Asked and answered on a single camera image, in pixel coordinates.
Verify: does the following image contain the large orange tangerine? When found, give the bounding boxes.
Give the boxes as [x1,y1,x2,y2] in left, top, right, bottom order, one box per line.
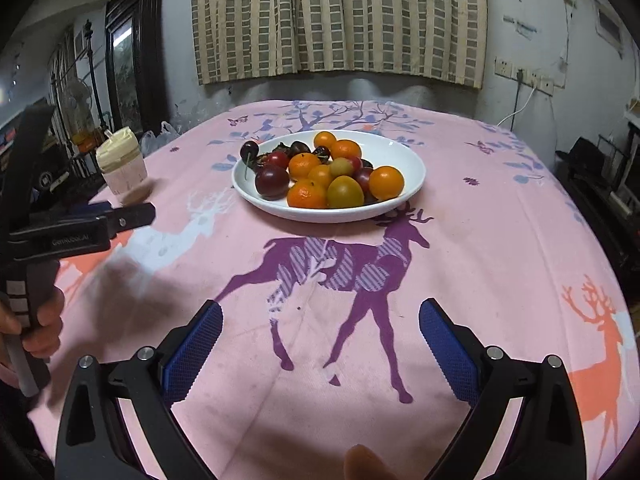
[286,179,328,209]

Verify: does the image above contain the yellow round fruit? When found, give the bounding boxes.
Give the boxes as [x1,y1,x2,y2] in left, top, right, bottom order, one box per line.
[326,176,364,209]

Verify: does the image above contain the person's left hand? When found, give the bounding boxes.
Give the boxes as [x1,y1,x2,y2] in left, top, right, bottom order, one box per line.
[0,286,66,388]

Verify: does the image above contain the jar with cream lid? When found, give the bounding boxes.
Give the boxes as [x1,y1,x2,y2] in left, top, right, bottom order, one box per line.
[96,127,148,205]

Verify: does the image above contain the clear plastic bags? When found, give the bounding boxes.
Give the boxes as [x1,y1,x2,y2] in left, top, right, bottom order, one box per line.
[140,122,179,157]

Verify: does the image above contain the dark cherry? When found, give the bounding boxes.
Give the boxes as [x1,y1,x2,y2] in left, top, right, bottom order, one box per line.
[240,140,259,166]

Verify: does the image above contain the dark red plum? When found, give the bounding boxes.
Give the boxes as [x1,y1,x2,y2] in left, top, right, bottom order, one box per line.
[352,167,373,196]
[255,165,290,200]

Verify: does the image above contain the red cherry tomato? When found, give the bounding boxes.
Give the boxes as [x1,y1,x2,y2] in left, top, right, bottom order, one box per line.
[346,155,362,176]
[265,151,290,170]

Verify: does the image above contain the dark water chestnut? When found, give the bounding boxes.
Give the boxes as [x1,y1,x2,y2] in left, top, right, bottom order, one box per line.
[272,142,291,156]
[312,145,331,164]

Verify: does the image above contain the dark purple plum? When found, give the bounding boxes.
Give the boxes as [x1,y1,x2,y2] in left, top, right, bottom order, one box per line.
[288,141,311,158]

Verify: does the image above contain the dark wooden cabinet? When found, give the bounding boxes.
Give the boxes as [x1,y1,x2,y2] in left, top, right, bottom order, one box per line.
[105,0,169,136]

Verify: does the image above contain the orange tangerine front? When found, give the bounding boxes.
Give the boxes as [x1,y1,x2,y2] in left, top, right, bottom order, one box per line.
[307,165,333,190]

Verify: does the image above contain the orange tangerine left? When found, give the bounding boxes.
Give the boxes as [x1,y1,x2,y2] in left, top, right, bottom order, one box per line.
[314,131,336,150]

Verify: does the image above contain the small green yellow fruit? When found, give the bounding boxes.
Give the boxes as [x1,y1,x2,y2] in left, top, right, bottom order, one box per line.
[329,157,355,178]

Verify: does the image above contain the orange tangerine middle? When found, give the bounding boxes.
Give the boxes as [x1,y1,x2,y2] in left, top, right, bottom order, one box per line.
[330,139,362,159]

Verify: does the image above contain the pink deer print tablecloth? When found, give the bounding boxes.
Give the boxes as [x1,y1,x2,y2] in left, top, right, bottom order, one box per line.
[30,101,639,479]

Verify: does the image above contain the orange oval tomato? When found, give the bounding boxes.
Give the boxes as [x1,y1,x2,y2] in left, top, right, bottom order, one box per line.
[369,166,405,200]

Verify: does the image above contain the white oval plate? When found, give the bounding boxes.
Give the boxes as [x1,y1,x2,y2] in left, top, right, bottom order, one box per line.
[231,130,426,224]

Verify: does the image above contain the white power strip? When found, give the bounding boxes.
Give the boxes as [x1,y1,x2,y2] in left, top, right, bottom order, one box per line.
[494,56,555,96]

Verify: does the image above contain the beige checked curtain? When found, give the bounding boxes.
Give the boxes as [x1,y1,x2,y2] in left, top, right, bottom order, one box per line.
[191,0,487,89]

